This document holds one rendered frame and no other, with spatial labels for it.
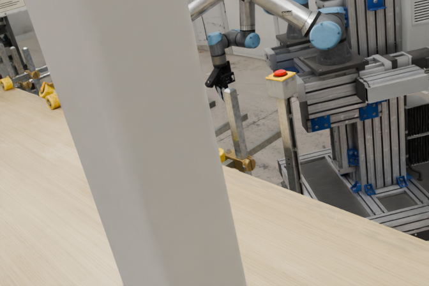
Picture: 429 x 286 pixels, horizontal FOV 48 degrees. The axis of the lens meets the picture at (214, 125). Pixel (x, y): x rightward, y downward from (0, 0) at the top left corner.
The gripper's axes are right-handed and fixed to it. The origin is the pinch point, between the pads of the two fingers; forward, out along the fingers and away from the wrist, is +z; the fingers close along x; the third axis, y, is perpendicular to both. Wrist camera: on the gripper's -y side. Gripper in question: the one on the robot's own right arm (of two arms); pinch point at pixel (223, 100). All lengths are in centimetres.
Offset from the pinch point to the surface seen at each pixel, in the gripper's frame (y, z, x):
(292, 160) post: -42, -9, -82
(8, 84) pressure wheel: -59, -12, 146
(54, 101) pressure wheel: -60, -12, 71
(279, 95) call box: -44, -34, -82
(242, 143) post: -40, -8, -56
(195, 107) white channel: -136, -84, -165
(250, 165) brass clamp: -41, 0, -59
